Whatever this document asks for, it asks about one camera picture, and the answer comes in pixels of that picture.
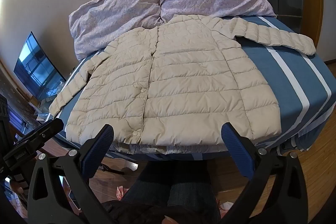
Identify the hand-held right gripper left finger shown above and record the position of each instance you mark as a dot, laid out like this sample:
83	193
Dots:
99	145

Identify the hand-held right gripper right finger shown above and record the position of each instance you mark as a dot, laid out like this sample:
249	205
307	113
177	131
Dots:
237	151

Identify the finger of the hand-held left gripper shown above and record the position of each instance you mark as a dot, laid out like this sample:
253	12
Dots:
47	128

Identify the beige quilted down jacket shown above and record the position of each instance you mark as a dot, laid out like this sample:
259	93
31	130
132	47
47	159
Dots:
170	82

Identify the person's left hand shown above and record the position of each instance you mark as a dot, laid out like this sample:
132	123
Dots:
17	188

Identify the cluttered television stand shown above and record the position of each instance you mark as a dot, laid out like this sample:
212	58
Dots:
44	103

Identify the person's right leg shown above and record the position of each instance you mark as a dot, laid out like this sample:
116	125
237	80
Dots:
191	187

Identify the person's leg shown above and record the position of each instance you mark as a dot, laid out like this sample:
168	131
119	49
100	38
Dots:
191	187
147	184

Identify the person's left leg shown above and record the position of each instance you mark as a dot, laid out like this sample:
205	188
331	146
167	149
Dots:
147	184

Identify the flat screen television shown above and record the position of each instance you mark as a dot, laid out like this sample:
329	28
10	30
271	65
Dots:
36	66

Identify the person's dark jacket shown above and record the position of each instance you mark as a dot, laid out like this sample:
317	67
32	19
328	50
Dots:
157	213

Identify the bed with blue striped sheet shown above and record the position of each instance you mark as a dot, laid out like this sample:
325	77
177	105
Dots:
286	74

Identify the lavender blanket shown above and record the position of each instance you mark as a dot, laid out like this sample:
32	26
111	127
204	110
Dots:
113	14

